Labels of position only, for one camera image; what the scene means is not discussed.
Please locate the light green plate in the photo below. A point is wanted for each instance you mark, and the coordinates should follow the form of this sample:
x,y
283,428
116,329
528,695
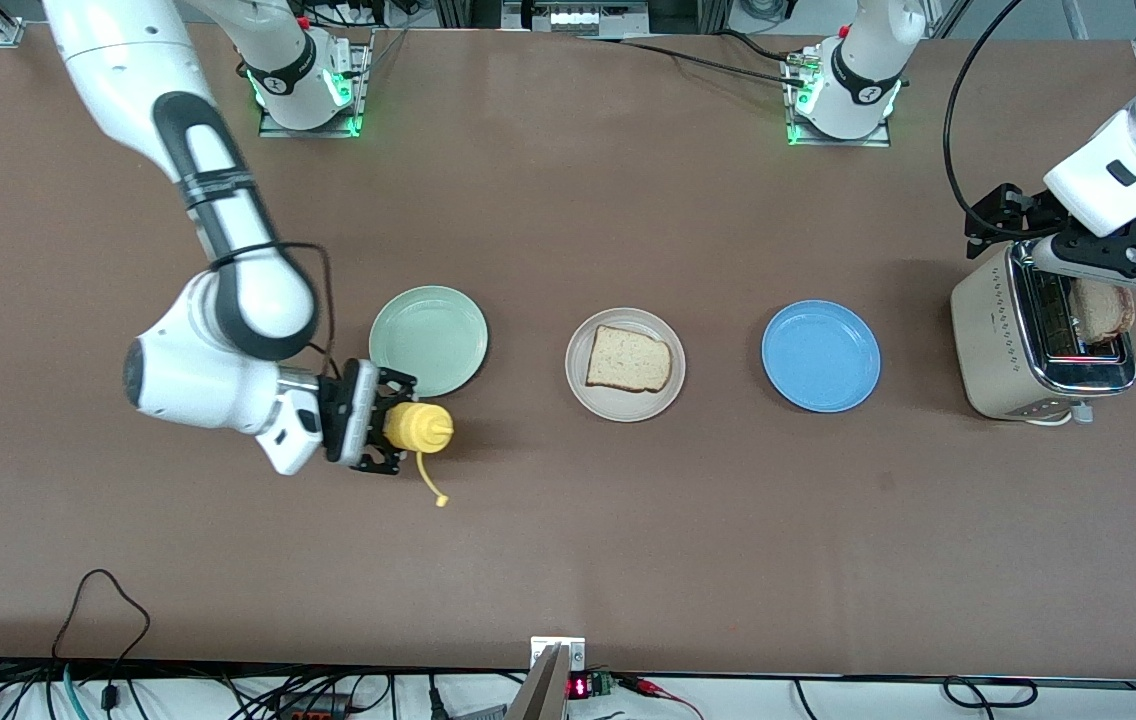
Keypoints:
x,y
428,335

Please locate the red digit display board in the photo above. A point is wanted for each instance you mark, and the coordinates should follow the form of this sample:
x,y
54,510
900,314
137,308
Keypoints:
x,y
580,687

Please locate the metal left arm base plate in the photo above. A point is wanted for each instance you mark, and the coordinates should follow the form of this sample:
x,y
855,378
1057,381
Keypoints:
x,y
843,142

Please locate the yellow squeeze bottle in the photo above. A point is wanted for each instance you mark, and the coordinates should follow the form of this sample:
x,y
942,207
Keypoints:
x,y
418,425

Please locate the aluminium frame corner bracket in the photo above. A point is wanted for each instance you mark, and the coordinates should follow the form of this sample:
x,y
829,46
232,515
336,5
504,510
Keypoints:
x,y
6,30

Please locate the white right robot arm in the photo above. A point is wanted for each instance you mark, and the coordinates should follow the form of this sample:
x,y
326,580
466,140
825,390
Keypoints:
x,y
198,370

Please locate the beige chrome toaster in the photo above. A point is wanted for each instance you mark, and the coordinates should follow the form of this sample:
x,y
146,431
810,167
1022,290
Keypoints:
x,y
988,340

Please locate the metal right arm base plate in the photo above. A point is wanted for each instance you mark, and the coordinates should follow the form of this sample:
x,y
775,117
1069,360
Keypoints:
x,y
308,131

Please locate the beige plate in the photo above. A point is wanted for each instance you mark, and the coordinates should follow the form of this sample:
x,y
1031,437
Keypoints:
x,y
628,408

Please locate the blue plate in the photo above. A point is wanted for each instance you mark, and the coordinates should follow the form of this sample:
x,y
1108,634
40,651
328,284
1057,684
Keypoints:
x,y
821,356

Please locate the grey camera mount bar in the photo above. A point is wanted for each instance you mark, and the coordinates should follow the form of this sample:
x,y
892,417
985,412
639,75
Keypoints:
x,y
543,695

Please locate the bread slice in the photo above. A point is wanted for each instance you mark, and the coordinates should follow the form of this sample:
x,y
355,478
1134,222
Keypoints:
x,y
1108,310
628,360

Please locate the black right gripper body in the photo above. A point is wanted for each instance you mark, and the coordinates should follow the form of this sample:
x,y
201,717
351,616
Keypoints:
x,y
335,412

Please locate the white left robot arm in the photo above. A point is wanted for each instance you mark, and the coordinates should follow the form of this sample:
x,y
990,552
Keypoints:
x,y
1128,170

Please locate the white lit power unit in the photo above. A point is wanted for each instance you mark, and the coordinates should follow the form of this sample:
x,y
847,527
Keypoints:
x,y
573,18

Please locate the silver camera mount bracket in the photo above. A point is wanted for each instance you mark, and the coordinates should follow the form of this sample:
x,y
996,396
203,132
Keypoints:
x,y
540,650

